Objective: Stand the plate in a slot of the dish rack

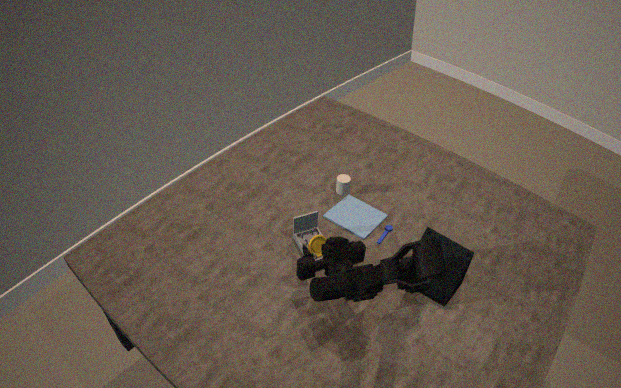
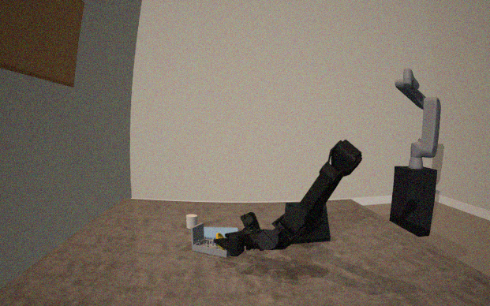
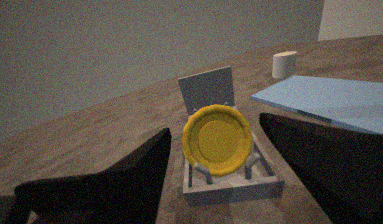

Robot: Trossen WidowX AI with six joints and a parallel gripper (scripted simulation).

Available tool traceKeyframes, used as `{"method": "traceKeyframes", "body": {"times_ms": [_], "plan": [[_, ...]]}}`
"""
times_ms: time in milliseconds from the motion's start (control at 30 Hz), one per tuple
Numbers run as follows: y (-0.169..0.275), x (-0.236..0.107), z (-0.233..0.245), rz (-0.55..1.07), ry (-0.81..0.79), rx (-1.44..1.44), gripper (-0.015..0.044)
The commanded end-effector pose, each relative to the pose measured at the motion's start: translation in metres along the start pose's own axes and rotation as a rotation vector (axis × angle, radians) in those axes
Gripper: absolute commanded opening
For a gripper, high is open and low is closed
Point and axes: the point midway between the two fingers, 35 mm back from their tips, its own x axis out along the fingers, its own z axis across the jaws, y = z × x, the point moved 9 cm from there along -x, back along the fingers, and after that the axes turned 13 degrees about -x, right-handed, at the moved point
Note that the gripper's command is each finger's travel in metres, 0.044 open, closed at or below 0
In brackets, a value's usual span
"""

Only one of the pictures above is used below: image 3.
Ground grey cylinder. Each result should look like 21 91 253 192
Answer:
272 51 297 79

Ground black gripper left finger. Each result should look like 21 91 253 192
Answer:
14 128 171 224

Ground grey dish rack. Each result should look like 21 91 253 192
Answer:
178 66 285 208

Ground yellow plate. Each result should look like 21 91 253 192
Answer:
181 104 253 177

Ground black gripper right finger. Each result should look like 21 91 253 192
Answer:
259 112 383 224

